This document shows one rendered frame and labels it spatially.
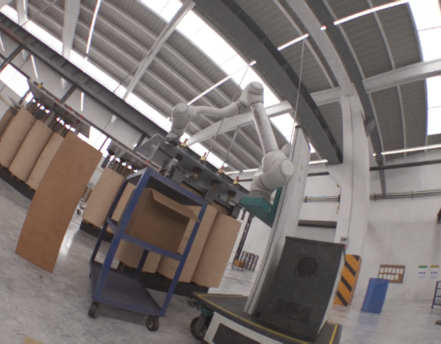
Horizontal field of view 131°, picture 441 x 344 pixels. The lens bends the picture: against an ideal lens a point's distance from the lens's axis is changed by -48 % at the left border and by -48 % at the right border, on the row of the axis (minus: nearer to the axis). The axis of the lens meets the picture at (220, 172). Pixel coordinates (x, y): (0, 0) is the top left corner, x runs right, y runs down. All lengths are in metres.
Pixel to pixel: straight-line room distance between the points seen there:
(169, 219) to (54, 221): 0.79
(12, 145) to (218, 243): 3.45
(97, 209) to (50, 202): 2.00
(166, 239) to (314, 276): 0.81
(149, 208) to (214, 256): 1.34
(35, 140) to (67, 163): 2.18
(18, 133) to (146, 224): 3.02
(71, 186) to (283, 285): 1.39
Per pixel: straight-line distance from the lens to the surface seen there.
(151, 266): 1.90
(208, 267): 2.25
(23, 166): 3.53
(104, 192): 3.32
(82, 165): 1.38
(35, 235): 1.45
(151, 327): 1.29
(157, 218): 1.08
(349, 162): 7.39
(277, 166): 1.10
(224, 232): 2.26
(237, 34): 4.69
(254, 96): 1.36
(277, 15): 9.90
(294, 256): 1.09
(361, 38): 10.34
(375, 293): 5.51
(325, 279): 1.04
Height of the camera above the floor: 0.65
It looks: 22 degrees up
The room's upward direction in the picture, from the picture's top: 21 degrees clockwise
